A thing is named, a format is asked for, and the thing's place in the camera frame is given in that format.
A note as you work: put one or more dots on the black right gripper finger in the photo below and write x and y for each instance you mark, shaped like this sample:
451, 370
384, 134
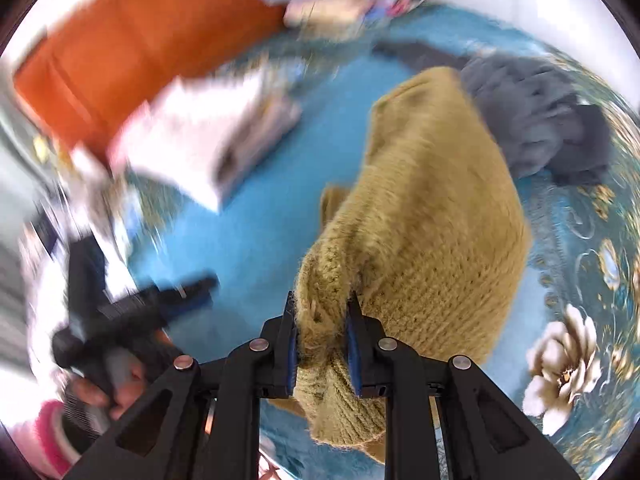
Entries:
443, 416
200, 421
152, 308

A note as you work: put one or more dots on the mustard yellow knit sweater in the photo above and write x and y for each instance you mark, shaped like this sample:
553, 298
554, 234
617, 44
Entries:
432, 240

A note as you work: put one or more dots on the person's left hand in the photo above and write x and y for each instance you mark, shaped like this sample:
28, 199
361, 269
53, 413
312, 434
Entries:
130, 371

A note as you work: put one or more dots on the pink sleeve cuff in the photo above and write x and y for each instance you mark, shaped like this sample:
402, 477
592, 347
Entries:
43, 442

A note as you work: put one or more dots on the blue floral bed sheet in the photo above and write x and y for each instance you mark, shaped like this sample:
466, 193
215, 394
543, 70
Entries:
586, 240

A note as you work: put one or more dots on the pink white folded garment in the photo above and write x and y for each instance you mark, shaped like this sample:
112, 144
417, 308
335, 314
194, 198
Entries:
204, 135

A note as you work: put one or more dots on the orange wooden headboard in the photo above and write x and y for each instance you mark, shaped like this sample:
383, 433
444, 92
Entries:
84, 79

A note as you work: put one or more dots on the dark grey garment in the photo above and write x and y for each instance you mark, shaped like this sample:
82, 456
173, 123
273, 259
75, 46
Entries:
529, 106

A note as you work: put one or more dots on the cream floral folded quilt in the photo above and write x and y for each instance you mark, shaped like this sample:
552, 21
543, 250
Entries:
342, 18

